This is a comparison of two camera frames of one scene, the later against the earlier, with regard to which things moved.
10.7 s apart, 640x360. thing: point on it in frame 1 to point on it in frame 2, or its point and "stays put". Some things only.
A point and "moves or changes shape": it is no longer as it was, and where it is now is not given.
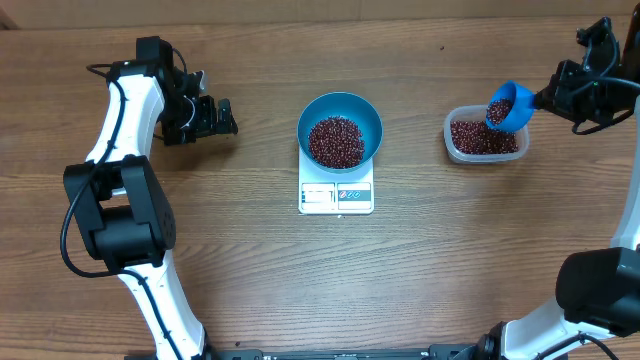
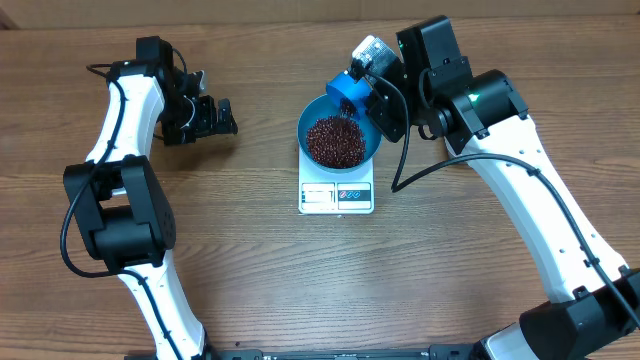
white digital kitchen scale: [326, 193] stays put
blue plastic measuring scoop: [523, 107] moves or changes shape
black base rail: [432, 352] stays put
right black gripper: [559, 101] to [384, 117]
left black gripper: [210, 122] stays put
